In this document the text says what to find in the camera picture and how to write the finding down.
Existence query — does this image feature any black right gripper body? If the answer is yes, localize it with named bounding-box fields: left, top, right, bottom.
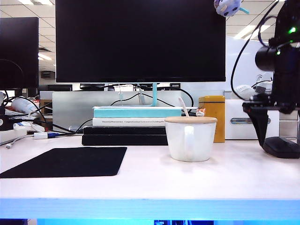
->
left=242, top=93, right=300, bottom=115

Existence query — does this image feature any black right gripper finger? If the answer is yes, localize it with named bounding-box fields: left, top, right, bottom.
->
left=243, top=108, right=270, bottom=146

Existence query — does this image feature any black computer mouse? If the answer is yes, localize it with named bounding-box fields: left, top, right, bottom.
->
left=262, top=136, right=300, bottom=159

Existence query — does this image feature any black mouse pad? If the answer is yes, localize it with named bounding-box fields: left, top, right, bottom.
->
left=0, top=147, right=128, bottom=179

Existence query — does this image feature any white tissue box organizer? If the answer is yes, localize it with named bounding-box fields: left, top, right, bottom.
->
left=224, top=99, right=300, bottom=141

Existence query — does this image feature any yellow tin canister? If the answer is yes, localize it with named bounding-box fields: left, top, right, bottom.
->
left=198, top=95, right=225, bottom=143

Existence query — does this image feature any white board panel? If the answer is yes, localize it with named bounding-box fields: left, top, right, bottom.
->
left=225, top=36, right=274, bottom=91

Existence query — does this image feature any round wooden mug lid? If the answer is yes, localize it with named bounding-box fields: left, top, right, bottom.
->
left=164, top=116, right=218, bottom=125

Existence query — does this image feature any white spoon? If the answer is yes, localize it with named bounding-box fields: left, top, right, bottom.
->
left=178, top=97, right=190, bottom=118

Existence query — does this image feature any white ceramic mug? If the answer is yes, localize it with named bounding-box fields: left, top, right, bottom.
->
left=165, top=121, right=217, bottom=163

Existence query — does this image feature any teal monitor stand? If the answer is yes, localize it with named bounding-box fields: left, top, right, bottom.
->
left=135, top=82, right=182, bottom=109

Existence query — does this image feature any purple plush toy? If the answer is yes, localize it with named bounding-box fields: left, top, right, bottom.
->
left=213, top=0, right=250, bottom=18

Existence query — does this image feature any teal book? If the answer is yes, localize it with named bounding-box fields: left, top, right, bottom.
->
left=92, top=106, right=182, bottom=119

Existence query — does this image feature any white book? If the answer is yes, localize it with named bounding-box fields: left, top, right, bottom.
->
left=92, top=117, right=167, bottom=127

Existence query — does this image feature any thin black box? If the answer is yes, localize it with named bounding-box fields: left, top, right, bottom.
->
left=82, top=126, right=167, bottom=135

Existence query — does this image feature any thick black box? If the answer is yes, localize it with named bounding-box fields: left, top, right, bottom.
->
left=81, top=134, right=169, bottom=146

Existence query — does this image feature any large black monitor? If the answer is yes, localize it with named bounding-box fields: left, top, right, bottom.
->
left=55, top=0, right=226, bottom=83

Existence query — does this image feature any white usb adapter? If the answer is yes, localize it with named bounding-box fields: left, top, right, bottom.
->
left=34, top=132, right=60, bottom=140

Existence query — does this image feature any white paper cup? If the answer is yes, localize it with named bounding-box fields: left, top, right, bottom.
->
left=11, top=97, right=39, bottom=115

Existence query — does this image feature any white power strip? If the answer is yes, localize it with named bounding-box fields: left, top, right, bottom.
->
left=0, top=127, right=28, bottom=144

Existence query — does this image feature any small black monitor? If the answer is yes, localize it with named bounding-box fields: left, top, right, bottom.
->
left=0, top=17, right=39, bottom=90

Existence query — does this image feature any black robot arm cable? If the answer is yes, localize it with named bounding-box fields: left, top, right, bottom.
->
left=230, top=0, right=280, bottom=100

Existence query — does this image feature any black monitor cable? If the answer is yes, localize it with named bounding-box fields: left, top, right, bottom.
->
left=110, top=87, right=194, bottom=109

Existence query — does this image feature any white cable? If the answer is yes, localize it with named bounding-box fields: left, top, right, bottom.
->
left=6, top=136, right=27, bottom=150

